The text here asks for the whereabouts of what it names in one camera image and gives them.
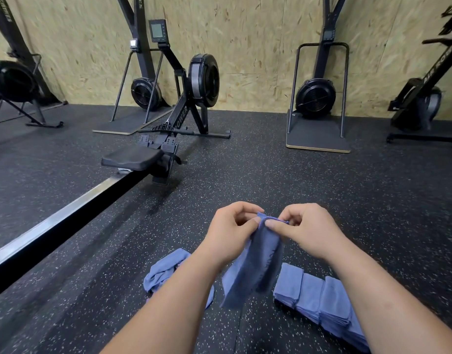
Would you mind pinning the person's right hand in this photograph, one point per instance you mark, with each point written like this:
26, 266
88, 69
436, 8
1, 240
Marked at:
314, 230

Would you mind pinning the person's left hand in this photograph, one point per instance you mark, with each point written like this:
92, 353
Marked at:
226, 233

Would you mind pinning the plain blue towel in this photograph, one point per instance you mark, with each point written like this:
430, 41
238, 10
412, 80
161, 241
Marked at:
255, 265

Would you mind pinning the blue towel pile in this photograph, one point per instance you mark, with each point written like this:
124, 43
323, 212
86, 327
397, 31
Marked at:
163, 269

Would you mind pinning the person's left forearm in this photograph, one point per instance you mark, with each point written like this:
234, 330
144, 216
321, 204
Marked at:
163, 313

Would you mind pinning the person's right forearm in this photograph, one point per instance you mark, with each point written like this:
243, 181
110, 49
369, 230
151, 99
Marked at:
399, 306

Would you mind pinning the black ski trainer wooden-edged platform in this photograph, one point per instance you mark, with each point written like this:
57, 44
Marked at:
316, 98

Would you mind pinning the black upright exercise machine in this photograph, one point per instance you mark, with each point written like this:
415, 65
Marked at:
417, 107

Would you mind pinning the black ski trainer grey platform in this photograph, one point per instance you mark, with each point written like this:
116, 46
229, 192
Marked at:
143, 92

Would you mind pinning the black fan bike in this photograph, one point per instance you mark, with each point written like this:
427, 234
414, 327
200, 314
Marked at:
12, 81

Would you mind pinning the black rowing machine with rail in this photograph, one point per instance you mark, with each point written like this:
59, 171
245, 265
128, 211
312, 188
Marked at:
82, 206

